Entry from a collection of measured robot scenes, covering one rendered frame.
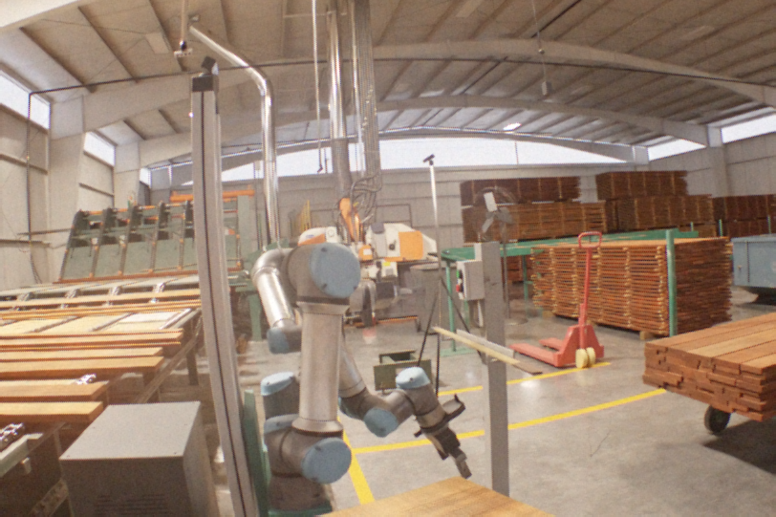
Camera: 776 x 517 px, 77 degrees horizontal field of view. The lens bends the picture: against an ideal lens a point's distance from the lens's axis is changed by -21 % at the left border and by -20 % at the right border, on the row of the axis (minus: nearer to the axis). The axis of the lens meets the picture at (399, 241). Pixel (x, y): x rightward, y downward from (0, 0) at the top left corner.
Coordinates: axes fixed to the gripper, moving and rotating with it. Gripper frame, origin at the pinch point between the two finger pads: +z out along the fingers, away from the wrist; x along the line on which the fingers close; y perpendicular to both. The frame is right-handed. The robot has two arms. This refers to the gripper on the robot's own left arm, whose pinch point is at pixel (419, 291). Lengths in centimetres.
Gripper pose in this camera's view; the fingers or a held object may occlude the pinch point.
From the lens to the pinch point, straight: 172.1
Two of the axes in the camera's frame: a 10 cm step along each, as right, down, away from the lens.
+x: -1.7, 3.2, 9.3
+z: 9.8, -0.8, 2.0
